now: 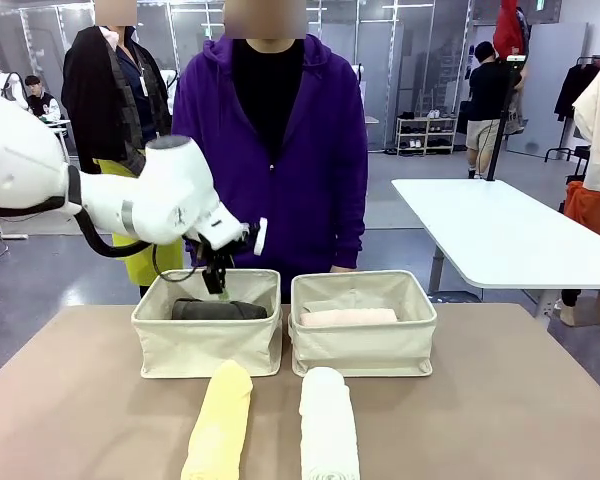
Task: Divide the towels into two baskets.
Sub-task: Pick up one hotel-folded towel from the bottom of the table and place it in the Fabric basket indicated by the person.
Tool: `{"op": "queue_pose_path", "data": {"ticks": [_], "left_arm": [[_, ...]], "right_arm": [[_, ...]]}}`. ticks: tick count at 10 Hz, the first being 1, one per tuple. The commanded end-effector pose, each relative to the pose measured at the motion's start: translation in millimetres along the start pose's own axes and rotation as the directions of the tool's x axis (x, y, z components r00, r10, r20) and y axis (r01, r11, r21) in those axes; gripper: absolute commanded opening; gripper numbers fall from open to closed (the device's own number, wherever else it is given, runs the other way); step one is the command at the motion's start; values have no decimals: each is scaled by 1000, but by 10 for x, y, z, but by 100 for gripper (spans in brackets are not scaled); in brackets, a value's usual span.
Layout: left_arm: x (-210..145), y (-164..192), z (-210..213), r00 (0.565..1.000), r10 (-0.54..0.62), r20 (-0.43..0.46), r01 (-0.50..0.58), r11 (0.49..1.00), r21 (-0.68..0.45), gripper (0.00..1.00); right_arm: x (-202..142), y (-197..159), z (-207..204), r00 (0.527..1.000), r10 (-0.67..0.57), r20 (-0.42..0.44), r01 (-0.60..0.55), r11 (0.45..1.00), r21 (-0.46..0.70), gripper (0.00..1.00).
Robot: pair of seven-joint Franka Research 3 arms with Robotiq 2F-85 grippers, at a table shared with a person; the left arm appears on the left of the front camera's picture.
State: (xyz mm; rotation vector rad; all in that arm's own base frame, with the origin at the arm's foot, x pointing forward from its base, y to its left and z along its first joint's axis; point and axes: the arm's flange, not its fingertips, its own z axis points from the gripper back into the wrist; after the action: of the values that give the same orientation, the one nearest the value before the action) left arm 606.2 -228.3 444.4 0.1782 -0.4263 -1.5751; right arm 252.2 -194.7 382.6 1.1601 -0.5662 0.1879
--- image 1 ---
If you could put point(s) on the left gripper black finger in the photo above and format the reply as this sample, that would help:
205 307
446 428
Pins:
213 282
224 295

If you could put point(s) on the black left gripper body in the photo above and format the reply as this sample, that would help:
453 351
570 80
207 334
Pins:
215 260

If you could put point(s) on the dark grey towel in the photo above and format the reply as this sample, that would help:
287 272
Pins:
230 311

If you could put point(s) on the pink towel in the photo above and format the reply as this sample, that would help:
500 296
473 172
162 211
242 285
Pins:
350 318

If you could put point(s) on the yellow towel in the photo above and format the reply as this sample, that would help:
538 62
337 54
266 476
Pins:
217 430

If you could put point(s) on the white towel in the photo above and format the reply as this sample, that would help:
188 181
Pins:
327 430

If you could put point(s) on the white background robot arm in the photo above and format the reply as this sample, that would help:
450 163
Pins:
7 82
170 80

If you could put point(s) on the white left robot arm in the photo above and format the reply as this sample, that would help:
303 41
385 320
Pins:
155 195

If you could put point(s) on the purple sleeved left forearm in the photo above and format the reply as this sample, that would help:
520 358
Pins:
352 220

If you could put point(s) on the person's left hand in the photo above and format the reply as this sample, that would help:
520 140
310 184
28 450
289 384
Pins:
343 270

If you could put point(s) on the beige fabric basket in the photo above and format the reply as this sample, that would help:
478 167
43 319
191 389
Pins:
205 345
365 350

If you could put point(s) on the person in purple hoodie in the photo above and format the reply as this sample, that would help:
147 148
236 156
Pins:
305 175

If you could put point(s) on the person in black jacket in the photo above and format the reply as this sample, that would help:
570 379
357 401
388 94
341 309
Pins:
105 100

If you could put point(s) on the white stand base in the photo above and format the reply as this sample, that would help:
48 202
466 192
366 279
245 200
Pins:
10 236

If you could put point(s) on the seated person in varsity jacket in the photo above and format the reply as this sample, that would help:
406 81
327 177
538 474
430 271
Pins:
42 102

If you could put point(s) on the wooden shoe rack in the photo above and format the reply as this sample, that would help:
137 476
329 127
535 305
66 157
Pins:
426 131

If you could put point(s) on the white side table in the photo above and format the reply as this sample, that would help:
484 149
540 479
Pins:
505 235

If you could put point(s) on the person in beige shorts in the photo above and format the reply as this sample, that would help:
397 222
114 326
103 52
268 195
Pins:
490 85

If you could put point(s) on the beige mannequin foot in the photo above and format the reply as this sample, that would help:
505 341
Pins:
572 315

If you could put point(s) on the black rack base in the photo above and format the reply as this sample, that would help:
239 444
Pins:
567 152

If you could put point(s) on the red hanging garment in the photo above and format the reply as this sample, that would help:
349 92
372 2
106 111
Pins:
509 27

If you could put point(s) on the orange garment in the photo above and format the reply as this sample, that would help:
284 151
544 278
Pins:
595 210

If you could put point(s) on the black garment on rack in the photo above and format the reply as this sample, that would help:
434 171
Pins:
572 92

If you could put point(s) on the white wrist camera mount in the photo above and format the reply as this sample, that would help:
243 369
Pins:
225 232

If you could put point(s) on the black camera pole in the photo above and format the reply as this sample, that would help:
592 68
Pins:
500 130

